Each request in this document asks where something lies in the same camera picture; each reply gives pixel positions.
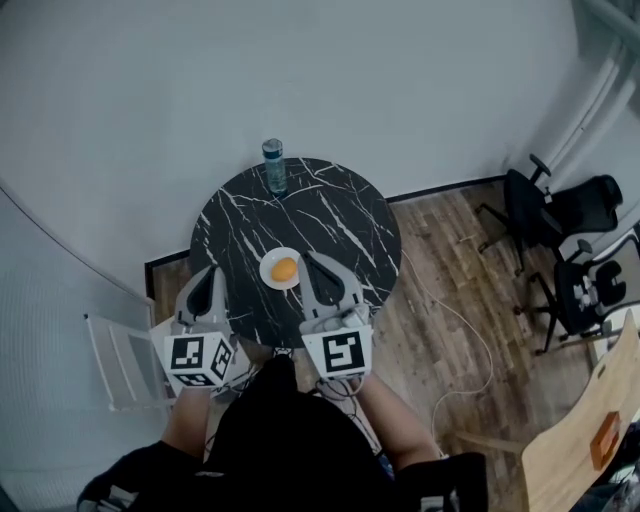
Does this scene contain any small white device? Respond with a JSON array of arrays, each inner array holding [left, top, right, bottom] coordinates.
[[573, 278, 602, 307]]

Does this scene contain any long white floor cable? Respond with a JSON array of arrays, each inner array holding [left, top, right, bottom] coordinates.
[[399, 246, 495, 452]]

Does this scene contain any light wooden table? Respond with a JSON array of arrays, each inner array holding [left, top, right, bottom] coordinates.
[[453, 309, 640, 512]]

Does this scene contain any person's right forearm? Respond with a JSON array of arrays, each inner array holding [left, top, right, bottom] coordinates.
[[356, 374, 442, 469]]

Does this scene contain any white wall pipe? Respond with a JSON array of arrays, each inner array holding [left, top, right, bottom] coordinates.
[[545, 38, 637, 172]]

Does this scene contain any orange box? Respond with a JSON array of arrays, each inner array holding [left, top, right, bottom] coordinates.
[[589, 410, 622, 472]]

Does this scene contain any clear water bottle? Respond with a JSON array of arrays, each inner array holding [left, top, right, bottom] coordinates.
[[261, 137, 289, 198]]

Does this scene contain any person's left forearm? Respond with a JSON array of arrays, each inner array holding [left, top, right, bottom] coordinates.
[[161, 386, 215, 459]]

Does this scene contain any white folding chair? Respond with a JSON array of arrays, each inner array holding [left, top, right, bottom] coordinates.
[[83, 294, 237, 414]]

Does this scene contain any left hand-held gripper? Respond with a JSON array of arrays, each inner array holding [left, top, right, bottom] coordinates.
[[163, 264, 238, 401]]

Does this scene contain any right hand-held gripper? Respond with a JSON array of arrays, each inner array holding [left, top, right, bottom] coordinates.
[[297, 250, 374, 384]]

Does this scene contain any black grey-framed office chair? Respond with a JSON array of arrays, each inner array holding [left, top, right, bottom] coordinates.
[[528, 233, 640, 357]]

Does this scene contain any round black marble table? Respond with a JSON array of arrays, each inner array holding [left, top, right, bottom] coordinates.
[[188, 156, 403, 352]]

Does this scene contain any orange egg-shaped fruit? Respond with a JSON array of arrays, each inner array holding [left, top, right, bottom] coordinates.
[[270, 257, 298, 283]]

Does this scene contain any small white plate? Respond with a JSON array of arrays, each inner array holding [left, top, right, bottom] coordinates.
[[258, 246, 303, 291]]

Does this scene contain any person's black clothing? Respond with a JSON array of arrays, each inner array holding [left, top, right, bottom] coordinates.
[[76, 356, 489, 512]]

